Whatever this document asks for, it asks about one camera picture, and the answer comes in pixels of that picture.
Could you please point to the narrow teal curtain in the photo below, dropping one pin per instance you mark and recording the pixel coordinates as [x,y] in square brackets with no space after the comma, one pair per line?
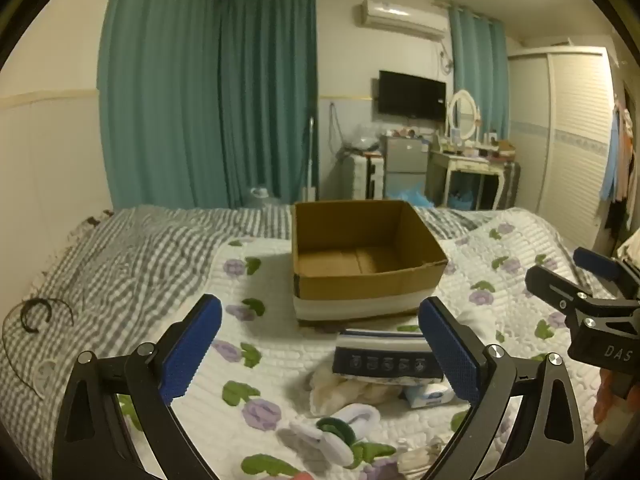
[480,75]

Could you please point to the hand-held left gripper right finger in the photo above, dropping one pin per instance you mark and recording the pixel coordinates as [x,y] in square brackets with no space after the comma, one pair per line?
[450,355]

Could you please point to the grey mini fridge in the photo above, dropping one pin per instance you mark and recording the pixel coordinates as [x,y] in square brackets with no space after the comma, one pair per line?
[406,165]

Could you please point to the black hair hoop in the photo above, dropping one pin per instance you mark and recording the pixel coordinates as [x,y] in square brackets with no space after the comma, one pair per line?
[27,317]

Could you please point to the cream cloth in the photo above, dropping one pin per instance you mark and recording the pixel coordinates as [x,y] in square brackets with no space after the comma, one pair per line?
[345,392]

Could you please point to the white louvred wardrobe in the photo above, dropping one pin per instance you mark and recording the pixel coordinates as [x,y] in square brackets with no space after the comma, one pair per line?
[575,135]

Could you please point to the white dressing table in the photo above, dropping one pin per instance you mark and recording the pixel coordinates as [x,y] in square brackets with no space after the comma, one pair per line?
[470,166]

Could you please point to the blue white tissue pack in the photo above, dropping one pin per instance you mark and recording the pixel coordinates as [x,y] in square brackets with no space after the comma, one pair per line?
[427,395]

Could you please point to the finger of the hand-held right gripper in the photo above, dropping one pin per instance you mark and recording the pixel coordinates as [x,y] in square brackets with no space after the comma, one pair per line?
[550,286]
[595,261]

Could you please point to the dark suitcase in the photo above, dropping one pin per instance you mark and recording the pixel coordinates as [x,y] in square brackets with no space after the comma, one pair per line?
[511,182]

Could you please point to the hanging clothes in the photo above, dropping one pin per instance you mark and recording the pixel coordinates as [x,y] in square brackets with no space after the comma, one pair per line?
[622,160]

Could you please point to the white air conditioner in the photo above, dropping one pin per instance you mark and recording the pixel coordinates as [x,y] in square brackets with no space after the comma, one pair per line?
[400,19]

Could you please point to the small pale packet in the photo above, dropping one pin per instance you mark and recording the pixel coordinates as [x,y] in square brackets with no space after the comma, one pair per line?
[420,457]

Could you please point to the clear plastic bag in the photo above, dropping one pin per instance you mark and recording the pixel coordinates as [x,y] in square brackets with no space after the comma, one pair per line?
[362,139]

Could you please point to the white floral quilt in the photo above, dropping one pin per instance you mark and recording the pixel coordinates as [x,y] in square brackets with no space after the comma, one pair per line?
[280,340]

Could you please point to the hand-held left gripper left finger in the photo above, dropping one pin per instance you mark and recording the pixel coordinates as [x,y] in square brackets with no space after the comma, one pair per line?
[192,347]

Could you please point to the black wall television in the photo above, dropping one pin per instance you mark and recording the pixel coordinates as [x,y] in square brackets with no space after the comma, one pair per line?
[411,96]

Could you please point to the white suitcase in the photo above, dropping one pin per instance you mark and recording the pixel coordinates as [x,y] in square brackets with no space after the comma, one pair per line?
[364,177]

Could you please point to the wide teal curtain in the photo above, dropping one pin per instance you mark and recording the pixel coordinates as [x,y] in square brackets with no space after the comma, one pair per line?
[160,100]

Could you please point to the orange white plush toy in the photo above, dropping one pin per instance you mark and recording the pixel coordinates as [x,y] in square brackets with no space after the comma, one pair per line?
[607,405]

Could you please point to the white oval mirror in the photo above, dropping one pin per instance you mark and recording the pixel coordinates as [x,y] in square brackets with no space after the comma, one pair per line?
[462,115]

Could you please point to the teal corner curtain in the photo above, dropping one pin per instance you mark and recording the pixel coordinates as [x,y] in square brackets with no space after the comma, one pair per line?
[270,105]

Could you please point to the large white fluffy sock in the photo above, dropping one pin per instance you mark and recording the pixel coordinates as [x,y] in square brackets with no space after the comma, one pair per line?
[472,324]

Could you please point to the blue basket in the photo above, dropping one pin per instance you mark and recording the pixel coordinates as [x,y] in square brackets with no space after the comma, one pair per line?
[461,202]

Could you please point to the blue plastic bag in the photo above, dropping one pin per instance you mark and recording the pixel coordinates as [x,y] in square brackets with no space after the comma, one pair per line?
[410,196]

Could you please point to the small brown box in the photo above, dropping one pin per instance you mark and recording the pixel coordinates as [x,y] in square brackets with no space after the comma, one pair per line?
[504,147]

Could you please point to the brown cardboard box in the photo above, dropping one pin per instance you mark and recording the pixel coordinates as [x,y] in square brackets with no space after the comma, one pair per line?
[365,285]

